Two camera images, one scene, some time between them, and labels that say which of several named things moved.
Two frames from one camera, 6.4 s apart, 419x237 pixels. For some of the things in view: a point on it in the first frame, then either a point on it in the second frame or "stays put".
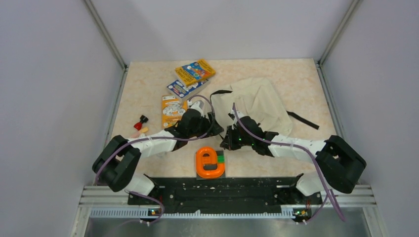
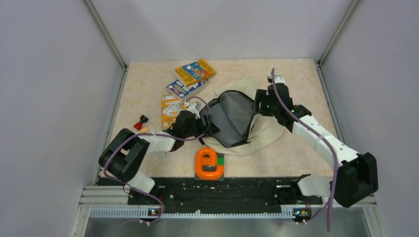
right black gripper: [228, 142] to [260, 98]
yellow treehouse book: [194, 72] stays put
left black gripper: [207, 127] stays put
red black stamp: [143, 119] stays put
